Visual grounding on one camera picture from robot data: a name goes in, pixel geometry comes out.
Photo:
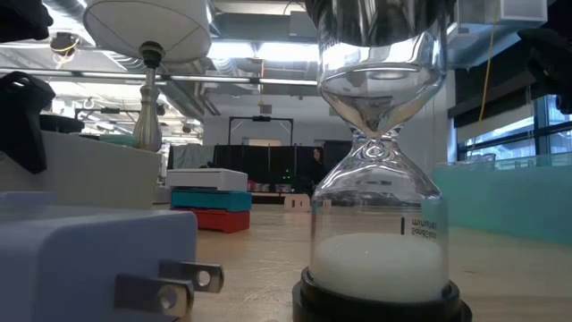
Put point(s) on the black cabinet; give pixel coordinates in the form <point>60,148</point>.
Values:
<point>337,152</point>

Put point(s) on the person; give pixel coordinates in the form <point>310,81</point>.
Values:
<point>317,165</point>

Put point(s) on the white sand hourglass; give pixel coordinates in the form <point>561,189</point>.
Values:
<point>380,268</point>

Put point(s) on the grey plastic bin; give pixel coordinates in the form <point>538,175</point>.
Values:
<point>89,170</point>

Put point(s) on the black gantry frame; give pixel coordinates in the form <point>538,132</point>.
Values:
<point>261,118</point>

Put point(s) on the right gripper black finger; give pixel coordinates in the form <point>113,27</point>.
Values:
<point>552,58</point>

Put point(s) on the white power adapter plug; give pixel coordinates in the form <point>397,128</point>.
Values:
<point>89,250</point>

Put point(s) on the blue wall charger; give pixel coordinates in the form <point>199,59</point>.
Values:
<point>24,199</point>

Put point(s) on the pink wall charger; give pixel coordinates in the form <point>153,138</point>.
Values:
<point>297,203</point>

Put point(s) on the white box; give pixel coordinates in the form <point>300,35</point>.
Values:
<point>205,179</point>

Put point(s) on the teal box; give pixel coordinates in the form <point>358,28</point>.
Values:
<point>210,200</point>

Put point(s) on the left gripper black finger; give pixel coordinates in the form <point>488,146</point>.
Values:
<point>22,121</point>

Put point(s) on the grey cloth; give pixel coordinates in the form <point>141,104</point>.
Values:
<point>192,154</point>

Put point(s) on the black overhead camera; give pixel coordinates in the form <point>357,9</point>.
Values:
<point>64,44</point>

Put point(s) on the white ceiling unit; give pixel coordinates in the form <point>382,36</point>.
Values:
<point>523,11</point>

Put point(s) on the green translucent tray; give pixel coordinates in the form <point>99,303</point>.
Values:
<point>505,201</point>

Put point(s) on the red box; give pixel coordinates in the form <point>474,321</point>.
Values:
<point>219,220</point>

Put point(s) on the white lamp shade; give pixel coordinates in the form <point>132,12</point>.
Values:
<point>147,22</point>

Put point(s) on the black curtain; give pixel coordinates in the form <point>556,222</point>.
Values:
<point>268,161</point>

